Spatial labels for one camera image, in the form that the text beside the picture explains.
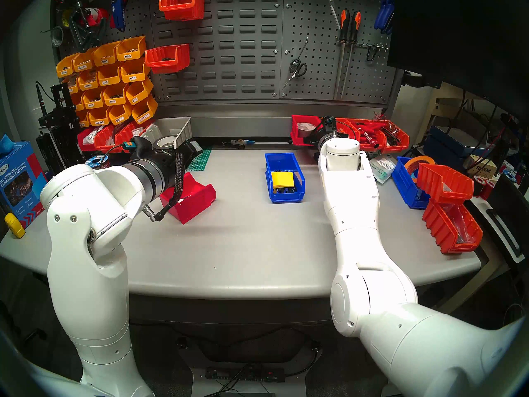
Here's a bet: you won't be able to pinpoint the grey pegboard panel with tools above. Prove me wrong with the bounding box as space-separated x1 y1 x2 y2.
280 0 399 105

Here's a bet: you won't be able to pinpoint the black block device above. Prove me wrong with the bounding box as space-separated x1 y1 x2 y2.
35 132 56 175

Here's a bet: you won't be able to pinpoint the white pouch green print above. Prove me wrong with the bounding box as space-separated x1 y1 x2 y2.
369 154 398 184

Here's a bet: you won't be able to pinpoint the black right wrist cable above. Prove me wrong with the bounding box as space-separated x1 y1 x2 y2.
333 119 358 138

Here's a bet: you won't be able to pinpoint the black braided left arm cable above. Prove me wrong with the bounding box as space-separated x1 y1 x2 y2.
145 152 186 223

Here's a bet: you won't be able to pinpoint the yellow bin labelled M2.5-5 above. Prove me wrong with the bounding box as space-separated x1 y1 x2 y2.
107 103 133 126

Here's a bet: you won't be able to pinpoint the blue hand tool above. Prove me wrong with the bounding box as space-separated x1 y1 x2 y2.
111 0 129 32

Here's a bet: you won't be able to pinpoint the blue bin with orange tape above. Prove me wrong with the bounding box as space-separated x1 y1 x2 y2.
391 155 432 210

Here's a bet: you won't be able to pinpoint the yellow bin labelled M4-6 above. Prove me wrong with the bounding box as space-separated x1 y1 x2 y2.
97 63 123 86

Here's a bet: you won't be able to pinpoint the yellow bin labelled M3-4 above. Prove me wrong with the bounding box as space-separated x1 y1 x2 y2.
120 58 151 83

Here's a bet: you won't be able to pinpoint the blue red cleaning cloths box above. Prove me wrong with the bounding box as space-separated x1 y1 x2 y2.
0 142 48 229

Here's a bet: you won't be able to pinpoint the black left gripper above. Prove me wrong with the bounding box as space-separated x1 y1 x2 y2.
178 140 204 171

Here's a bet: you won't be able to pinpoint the pale wooden side frame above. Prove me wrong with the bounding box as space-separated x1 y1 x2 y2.
415 86 467 144

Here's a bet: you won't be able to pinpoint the grey pegboard panel with tapes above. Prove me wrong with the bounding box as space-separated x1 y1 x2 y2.
50 0 164 99

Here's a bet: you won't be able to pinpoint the grey bench back rail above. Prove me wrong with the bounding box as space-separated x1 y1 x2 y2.
159 102 391 138

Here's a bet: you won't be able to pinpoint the blue bin with yellow pad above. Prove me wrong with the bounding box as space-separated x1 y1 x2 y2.
264 153 306 203

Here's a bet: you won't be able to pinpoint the yellow bin labelled M3X6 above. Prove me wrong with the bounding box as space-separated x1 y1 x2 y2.
116 36 147 62

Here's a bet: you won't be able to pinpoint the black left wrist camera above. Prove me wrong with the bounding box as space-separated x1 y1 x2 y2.
124 136 153 157

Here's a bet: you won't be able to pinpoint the yellow pad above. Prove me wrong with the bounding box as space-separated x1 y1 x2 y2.
271 172 295 190

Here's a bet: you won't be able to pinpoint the dark blue storage crate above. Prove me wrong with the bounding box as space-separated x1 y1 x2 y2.
424 125 488 167

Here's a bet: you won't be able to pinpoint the orange-red bin with hardware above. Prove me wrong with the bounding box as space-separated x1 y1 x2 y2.
94 125 118 153
115 121 147 148

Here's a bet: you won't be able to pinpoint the red bin with blade pack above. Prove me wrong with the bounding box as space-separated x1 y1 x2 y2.
159 172 217 225

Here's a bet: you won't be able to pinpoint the cardboard box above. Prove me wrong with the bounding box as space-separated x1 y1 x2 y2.
465 154 498 177

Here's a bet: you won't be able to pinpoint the orange-red bin with black tools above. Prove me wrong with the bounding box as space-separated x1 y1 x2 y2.
374 120 410 153

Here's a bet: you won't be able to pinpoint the red bin with tape roll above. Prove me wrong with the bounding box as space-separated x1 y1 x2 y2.
291 115 325 146

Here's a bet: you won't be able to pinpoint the grey louvered wall panel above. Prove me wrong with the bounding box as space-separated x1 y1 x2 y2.
148 0 286 103

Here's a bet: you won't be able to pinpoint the large beige plastic bin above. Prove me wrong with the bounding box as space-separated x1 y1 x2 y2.
138 117 193 151

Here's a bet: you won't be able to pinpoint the yellow bin labelled M3-12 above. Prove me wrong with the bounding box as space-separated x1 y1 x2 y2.
83 88 106 110

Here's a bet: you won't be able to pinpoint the black handled scissors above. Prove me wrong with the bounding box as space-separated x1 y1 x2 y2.
281 59 308 93

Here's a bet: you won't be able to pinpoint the yellow bin labelled M3X8 BAG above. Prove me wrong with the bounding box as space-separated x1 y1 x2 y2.
72 48 98 72

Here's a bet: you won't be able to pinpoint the orange handled screwdrivers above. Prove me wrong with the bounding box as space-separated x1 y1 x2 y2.
341 11 362 100

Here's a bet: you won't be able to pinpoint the orange-red bin with plastic bag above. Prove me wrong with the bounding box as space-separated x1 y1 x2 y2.
422 198 484 255

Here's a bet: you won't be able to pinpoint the black power strip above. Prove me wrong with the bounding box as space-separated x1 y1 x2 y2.
205 366 286 383

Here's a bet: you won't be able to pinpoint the green cutting mat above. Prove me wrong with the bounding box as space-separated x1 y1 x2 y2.
185 148 212 172

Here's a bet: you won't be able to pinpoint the red white tape roll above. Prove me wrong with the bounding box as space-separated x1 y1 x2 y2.
85 7 110 26

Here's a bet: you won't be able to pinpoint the red bin with screw bags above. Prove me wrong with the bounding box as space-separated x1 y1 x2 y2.
77 127 100 152

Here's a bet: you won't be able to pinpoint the orange tape roll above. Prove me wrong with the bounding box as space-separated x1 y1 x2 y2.
404 155 436 177

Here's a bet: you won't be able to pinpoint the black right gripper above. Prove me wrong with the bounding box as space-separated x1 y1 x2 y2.
305 123 337 149

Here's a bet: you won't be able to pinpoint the yellow bin labelled M2.5-6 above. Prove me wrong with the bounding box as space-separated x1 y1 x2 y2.
88 108 111 127

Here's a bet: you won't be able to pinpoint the orange black handled file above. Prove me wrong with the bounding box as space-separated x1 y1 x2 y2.
334 10 351 100

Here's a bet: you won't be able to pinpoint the metal wire hook rack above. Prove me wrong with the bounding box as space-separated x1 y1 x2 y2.
337 36 390 53

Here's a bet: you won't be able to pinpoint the yellow bin labelled M3-8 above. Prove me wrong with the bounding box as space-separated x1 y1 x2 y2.
102 83 129 107

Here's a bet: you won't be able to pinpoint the yellow bin labelled M3-6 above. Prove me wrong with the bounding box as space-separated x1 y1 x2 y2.
125 78 154 106

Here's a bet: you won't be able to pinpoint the dark metal clamp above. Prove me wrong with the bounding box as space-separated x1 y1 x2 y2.
68 0 109 51

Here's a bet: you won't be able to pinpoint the yellow bin labelled M4-0.7 HEX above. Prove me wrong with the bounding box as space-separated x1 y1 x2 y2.
131 96 159 125

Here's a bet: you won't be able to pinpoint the blue spring clamp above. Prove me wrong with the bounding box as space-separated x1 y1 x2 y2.
382 0 396 35
374 1 389 32

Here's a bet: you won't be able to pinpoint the black instrument stand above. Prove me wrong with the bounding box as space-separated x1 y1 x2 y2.
38 83 81 165

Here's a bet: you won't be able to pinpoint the black monitor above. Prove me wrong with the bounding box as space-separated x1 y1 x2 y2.
386 0 529 120

